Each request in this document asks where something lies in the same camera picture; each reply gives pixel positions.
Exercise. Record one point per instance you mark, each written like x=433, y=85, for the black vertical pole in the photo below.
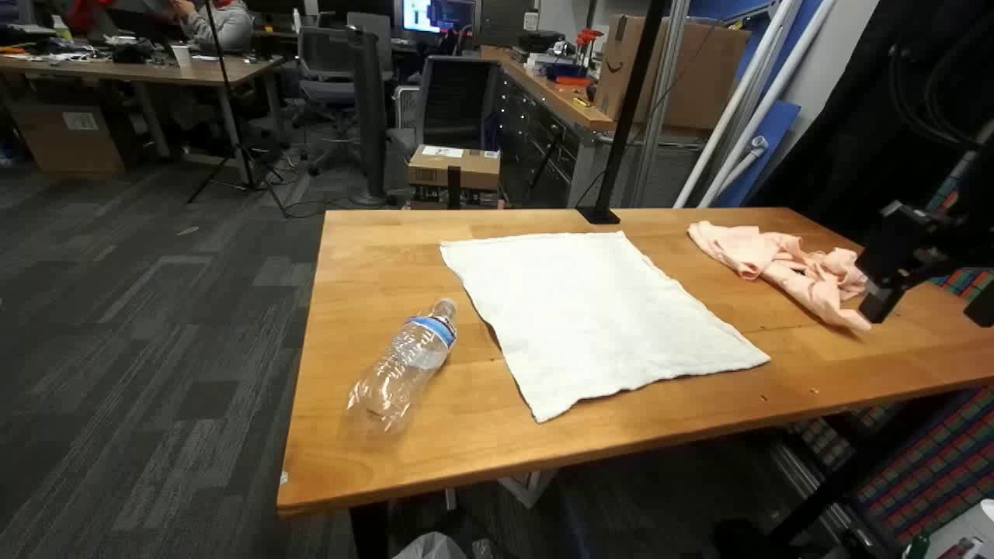
x=599, y=205

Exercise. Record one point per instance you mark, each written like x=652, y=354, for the seated person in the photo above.
x=216, y=25

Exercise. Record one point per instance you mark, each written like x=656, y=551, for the black tripod stand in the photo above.
x=233, y=104

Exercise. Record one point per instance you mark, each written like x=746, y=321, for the white towel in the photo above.
x=588, y=315

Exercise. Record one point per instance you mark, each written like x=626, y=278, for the clear plastic water bottle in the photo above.
x=382, y=398

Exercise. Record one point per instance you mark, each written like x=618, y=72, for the cardboard box under desk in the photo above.
x=68, y=140

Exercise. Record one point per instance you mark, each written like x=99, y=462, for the black cabinet with drawers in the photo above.
x=553, y=149

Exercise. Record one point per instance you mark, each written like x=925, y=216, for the black office chair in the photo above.
x=462, y=104

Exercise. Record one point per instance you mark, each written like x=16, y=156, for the computer monitor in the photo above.
x=433, y=16

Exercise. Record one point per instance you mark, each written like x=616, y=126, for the background wooden desk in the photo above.
x=213, y=72

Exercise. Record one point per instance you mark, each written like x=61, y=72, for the small wooden stool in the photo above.
x=454, y=172

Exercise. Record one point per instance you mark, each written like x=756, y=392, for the pink crumpled cloth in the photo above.
x=816, y=282

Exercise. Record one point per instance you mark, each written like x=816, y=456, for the wooden work table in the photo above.
x=376, y=268

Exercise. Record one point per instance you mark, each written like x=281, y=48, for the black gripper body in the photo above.
x=904, y=249

